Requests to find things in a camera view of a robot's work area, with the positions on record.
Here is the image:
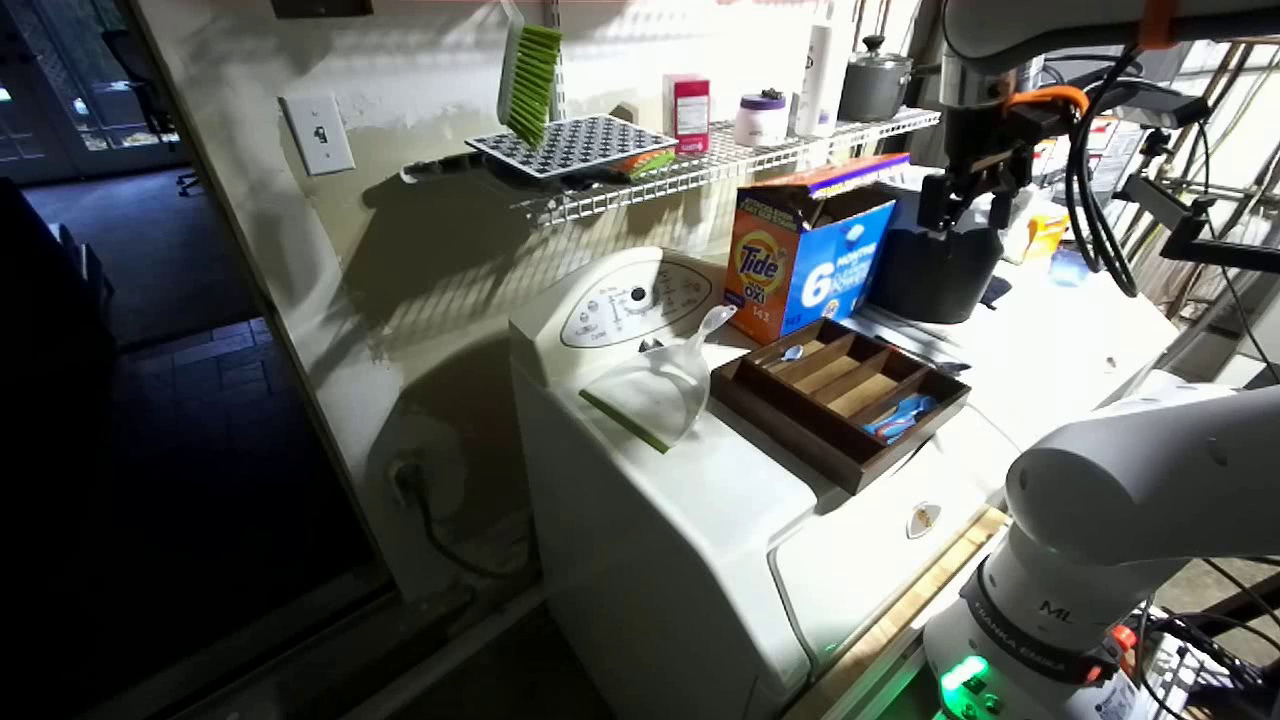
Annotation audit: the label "white jar with dark lid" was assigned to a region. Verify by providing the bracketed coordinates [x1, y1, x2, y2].
[734, 90, 791, 153]

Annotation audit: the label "black power cord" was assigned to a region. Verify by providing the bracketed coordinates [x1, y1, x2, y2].
[397, 455, 542, 585]

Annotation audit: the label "white light switch plate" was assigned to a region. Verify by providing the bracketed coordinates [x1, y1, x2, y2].
[275, 90, 361, 182]

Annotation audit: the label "light wooden plank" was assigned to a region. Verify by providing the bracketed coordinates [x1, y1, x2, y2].
[781, 504, 1011, 720]

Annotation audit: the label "orange blue detergent box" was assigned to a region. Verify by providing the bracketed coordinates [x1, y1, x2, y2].
[722, 153, 917, 354]

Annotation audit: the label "blue plastic spoon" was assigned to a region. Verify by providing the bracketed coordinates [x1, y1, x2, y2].
[859, 400, 917, 447]
[879, 392, 940, 432]

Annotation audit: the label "small yellow item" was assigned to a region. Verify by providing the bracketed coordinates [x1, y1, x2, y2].
[1023, 212, 1072, 264]

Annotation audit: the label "black metal stand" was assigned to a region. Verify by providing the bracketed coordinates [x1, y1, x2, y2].
[1113, 37, 1280, 375]

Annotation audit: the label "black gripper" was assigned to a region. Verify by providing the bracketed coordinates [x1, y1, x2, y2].
[917, 100, 1062, 235]

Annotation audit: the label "white wire shelf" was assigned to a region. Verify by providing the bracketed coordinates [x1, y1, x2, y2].
[397, 108, 944, 234]

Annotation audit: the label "green perforated panel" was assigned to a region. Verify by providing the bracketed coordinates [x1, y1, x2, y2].
[498, 20, 568, 149]

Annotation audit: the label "tangled wires with connectors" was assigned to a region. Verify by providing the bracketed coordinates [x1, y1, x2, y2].
[1095, 595, 1280, 720]

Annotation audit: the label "dark wall frame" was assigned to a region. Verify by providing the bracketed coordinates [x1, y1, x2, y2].
[273, 0, 375, 20]

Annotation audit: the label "brown wooden cutlery rack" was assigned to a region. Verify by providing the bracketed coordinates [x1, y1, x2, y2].
[705, 318, 975, 495]

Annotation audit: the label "flat orange green item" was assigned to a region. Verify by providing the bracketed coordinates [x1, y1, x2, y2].
[609, 149, 679, 186]

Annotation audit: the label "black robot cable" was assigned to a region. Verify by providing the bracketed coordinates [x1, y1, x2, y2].
[1055, 52, 1151, 305]

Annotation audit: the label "pink cardboard box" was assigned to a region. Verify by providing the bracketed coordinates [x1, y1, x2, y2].
[666, 71, 715, 162]

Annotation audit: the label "trash bin with white liner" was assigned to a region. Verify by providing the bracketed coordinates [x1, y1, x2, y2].
[884, 198, 1011, 327]

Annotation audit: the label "white printed bottle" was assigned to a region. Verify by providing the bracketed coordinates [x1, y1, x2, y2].
[791, 18, 841, 140]

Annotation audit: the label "grey grid tray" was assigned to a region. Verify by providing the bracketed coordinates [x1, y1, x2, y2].
[461, 111, 679, 186]

